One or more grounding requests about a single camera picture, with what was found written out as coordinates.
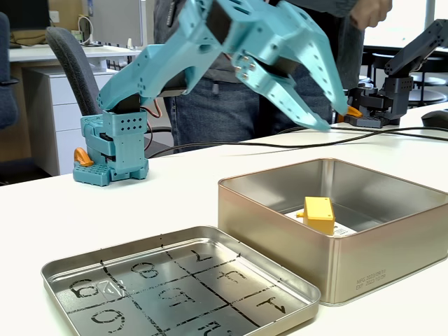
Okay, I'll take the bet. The yellow block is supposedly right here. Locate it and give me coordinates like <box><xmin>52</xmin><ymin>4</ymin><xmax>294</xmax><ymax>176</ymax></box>
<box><xmin>296</xmin><ymin>196</ymin><xmax>337</xmax><ymax>235</ymax></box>

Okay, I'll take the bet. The person's left hand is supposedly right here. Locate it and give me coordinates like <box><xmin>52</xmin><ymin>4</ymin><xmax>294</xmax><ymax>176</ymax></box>
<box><xmin>349</xmin><ymin>0</ymin><xmax>394</xmax><ymax>29</ymax></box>

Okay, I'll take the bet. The person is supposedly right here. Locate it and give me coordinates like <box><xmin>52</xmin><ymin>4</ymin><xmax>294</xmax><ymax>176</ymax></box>
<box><xmin>153</xmin><ymin>0</ymin><xmax>367</xmax><ymax>154</ymax></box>

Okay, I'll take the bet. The black computer mouse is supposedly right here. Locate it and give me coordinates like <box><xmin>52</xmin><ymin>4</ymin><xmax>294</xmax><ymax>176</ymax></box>
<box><xmin>420</xmin><ymin>108</ymin><xmax>448</xmax><ymax>129</ymax></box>

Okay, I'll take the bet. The grey partition panel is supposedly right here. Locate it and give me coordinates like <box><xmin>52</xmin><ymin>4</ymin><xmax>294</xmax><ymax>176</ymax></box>
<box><xmin>83</xmin><ymin>0</ymin><xmax>145</xmax><ymax>48</ymax></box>

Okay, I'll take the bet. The white paper label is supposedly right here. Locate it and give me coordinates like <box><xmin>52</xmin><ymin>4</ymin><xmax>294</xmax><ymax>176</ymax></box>
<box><xmin>286</xmin><ymin>209</ymin><xmax>359</xmax><ymax>239</ymax></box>

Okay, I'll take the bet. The grey office chair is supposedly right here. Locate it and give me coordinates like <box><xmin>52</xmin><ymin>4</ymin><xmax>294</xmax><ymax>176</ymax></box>
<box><xmin>45</xmin><ymin>26</ymin><xmax>106</xmax><ymax>117</ymax></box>

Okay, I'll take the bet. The square metal tin box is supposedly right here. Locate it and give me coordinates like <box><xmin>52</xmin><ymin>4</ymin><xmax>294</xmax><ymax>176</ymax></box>
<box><xmin>217</xmin><ymin>157</ymin><xmax>448</xmax><ymax>308</ymax></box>

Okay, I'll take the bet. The white desk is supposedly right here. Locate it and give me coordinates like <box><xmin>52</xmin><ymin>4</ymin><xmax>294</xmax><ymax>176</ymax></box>
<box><xmin>8</xmin><ymin>44</ymin><xmax>146</xmax><ymax>64</ymax></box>

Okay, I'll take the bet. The white drawer cabinet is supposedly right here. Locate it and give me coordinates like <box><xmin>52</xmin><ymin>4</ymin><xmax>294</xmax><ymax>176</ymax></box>
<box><xmin>22</xmin><ymin>66</ymin><xmax>120</xmax><ymax>176</ymax></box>

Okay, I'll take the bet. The clear tape piece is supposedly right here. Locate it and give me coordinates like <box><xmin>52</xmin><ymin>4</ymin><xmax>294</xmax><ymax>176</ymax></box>
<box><xmin>99</xmin><ymin>279</ymin><xmax>128</xmax><ymax>299</ymax></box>

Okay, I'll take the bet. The blue office chair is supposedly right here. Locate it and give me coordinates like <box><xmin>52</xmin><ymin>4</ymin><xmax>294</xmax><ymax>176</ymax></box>
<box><xmin>0</xmin><ymin>11</ymin><xmax>20</xmax><ymax>131</ymax></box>

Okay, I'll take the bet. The tin lid with numbers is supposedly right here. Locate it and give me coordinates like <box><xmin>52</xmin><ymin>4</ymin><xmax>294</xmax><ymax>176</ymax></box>
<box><xmin>41</xmin><ymin>225</ymin><xmax>322</xmax><ymax>336</ymax></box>

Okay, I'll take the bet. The long black cable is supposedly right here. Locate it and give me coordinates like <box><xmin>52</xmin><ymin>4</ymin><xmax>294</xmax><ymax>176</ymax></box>
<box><xmin>144</xmin><ymin>127</ymin><xmax>448</xmax><ymax>158</ymax></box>
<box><xmin>276</xmin><ymin>125</ymin><xmax>448</xmax><ymax>142</ymax></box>

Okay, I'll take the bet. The red black base cable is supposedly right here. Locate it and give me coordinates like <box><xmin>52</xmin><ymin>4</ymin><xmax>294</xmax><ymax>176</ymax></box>
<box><xmin>143</xmin><ymin>103</ymin><xmax>173</xmax><ymax>158</ymax></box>

